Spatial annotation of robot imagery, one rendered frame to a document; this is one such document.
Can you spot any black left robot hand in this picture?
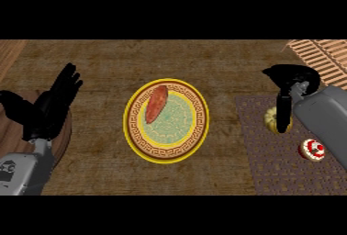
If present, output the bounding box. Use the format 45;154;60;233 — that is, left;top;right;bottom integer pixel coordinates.
0;62;84;142

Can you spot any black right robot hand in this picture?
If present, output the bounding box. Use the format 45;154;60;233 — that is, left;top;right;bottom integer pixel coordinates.
261;64;322;135

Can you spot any yellow squash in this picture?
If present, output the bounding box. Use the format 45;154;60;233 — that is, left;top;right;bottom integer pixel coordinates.
263;106;294;135

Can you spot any brown woven placemat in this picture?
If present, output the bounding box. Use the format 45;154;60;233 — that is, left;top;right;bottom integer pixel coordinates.
233;94;347;196

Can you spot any red and white cupcake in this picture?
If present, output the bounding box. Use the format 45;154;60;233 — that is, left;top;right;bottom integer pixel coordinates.
298;138;326;162

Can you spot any yellow rimmed patterned plate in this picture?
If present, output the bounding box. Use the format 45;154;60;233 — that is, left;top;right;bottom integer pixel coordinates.
122;77;211;165

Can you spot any tan wire tiered shelf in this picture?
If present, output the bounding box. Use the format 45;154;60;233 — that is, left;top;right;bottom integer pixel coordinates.
285;39;347;92

